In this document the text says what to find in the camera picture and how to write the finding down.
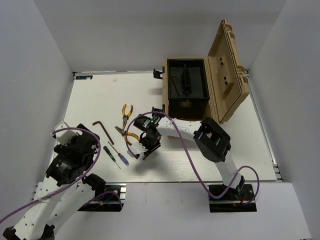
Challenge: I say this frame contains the red blue handled screwdriver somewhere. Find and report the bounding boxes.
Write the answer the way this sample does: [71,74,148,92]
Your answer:
[108,141,130,166]

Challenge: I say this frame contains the yellow needle-nose pliers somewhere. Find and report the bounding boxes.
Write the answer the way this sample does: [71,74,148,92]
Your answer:
[122,104,134,130]

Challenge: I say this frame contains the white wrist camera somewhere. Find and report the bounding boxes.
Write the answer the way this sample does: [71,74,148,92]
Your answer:
[129,142,147,155]
[50,121,77,146]

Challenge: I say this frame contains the brown hex key long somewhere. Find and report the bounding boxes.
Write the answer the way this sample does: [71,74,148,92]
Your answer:
[171,74,180,97]

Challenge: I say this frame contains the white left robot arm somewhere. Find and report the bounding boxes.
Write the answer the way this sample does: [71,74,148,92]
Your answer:
[3,121,106,240]

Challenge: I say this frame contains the dark blue table label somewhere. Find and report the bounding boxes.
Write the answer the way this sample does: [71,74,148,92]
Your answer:
[75,75,93,80]

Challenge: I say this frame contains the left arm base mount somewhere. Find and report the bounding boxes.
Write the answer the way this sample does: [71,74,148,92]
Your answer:
[78,183,127,213]

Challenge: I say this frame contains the black toolbox inner tray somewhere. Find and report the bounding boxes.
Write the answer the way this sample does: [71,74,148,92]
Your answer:
[167,59,210,102]

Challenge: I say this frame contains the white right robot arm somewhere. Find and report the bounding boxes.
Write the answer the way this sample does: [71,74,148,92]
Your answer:
[127,111,245,200]

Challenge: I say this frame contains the black green precision screwdriver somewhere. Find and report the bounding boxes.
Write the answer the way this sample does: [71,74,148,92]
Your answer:
[103,146,121,169]

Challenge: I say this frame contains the tan plastic toolbox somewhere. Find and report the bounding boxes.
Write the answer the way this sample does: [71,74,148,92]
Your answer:
[153,19,250,124]

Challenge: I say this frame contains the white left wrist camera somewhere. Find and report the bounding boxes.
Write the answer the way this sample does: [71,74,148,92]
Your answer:
[50,121,77,146]

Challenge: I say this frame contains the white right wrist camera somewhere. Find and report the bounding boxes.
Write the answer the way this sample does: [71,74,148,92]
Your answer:
[129,142,147,155]

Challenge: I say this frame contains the yellow combination pliers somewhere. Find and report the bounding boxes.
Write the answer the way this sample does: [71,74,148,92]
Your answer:
[114,126,140,146]

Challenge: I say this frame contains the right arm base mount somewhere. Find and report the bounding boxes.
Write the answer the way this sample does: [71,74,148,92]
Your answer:
[208,184,257,213]

